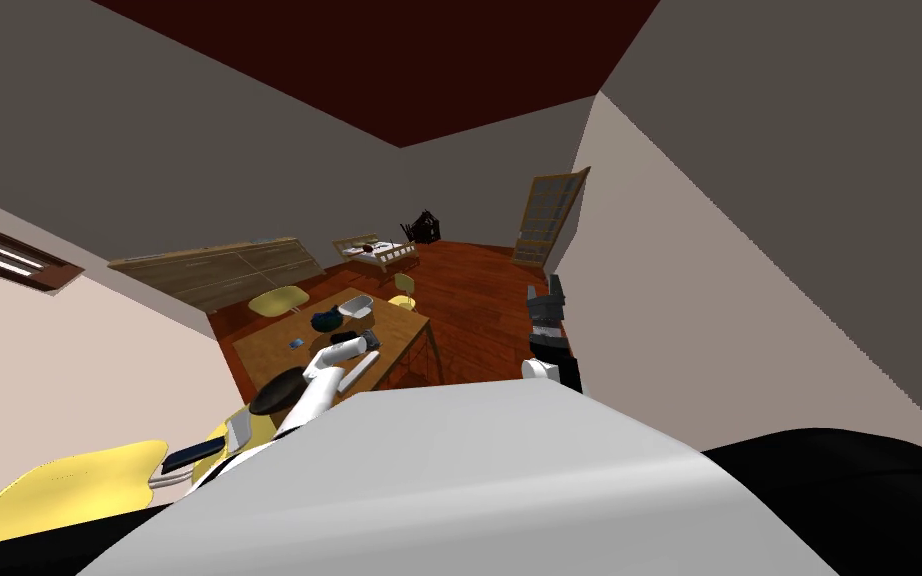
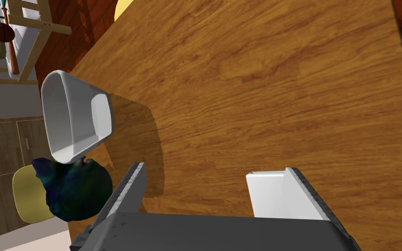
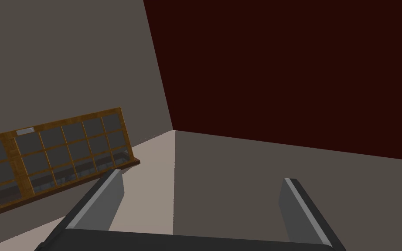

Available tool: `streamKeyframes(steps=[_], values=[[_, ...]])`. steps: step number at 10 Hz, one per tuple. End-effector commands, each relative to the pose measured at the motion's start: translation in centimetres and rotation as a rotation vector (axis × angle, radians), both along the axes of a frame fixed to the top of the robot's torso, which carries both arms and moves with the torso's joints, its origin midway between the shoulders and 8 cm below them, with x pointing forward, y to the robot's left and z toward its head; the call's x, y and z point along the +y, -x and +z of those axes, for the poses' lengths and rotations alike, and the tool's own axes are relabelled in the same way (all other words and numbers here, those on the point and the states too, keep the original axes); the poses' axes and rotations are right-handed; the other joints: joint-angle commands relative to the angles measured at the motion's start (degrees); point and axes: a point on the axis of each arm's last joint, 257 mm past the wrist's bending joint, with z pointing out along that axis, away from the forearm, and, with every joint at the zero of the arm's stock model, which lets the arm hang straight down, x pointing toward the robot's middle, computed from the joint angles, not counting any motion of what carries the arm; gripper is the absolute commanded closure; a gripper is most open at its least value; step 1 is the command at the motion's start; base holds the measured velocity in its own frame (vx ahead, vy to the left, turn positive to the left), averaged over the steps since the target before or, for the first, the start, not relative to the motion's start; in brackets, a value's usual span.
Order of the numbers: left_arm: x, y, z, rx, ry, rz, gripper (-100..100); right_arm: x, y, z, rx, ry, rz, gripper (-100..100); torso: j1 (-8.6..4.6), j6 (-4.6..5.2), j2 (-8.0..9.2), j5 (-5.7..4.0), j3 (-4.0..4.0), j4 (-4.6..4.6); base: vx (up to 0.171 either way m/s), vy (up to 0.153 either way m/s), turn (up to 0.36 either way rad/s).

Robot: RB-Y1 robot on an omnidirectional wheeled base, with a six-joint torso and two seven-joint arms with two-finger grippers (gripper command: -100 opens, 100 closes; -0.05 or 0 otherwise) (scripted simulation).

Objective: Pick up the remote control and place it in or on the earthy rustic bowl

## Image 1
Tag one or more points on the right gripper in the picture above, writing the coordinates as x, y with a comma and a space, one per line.
546, 307

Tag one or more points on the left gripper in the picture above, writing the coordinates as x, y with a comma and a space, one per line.
368, 341

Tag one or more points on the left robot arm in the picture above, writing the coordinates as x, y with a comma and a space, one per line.
313, 396

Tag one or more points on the brown wooden table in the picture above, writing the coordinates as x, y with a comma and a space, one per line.
397, 332

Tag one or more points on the white flat bar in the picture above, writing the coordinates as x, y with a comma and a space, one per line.
359, 372

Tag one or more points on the white oblong dish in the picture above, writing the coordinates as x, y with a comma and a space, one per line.
355, 306

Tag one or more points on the dark blue bowl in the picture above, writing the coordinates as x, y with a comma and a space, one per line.
326, 321

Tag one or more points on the yellow chair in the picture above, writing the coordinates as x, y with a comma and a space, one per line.
277, 301
217, 428
404, 286
69, 488

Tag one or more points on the wooden glazed door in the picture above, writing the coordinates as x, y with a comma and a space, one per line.
547, 216

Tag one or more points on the wooden bed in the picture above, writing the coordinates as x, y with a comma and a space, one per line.
377, 251

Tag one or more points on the black round plate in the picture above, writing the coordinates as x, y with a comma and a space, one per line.
277, 391

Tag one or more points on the black plant stand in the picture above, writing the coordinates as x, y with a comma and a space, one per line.
422, 227

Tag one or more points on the wooden sideboard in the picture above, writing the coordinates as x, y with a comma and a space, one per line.
221, 272

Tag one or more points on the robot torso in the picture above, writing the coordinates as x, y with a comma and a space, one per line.
461, 488

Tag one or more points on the dark blue flat tablet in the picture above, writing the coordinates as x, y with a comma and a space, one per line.
193, 454

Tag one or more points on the brown framed window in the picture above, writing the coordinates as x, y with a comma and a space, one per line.
5, 256

